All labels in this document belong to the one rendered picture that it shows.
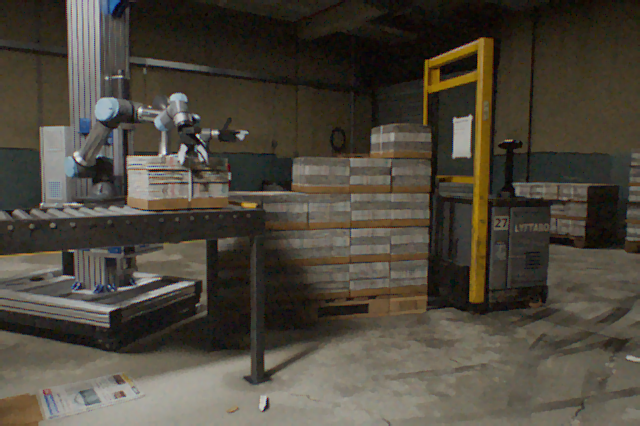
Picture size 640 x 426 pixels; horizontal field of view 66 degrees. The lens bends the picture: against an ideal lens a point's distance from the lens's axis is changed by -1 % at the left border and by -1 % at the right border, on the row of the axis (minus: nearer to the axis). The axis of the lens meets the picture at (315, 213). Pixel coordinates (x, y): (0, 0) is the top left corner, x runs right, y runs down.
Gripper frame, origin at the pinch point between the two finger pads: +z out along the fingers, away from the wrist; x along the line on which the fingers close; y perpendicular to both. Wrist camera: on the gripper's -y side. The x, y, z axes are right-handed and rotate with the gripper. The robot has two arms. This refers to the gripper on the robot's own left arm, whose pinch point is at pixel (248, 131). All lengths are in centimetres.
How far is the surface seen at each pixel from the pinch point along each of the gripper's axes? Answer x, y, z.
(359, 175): 26, 26, 73
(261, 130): -725, 42, -22
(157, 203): 135, 22, -29
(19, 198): -470, 141, -404
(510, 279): 24, 98, 183
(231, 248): 52, 67, -7
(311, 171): 33, 22, 42
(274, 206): 42, 43, 19
